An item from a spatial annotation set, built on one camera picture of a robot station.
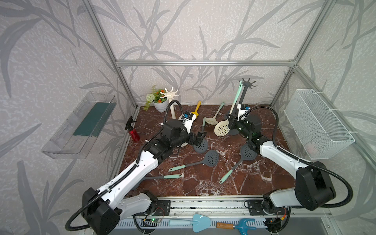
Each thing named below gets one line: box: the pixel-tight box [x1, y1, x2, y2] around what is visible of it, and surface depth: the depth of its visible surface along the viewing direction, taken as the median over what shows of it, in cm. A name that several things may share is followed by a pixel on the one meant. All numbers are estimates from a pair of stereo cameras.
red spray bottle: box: [124, 115, 141, 142], surface depth 93 cm
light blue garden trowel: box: [168, 213, 212, 234], surface depth 71 cm
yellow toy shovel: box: [190, 100, 202, 118], surface depth 121 cm
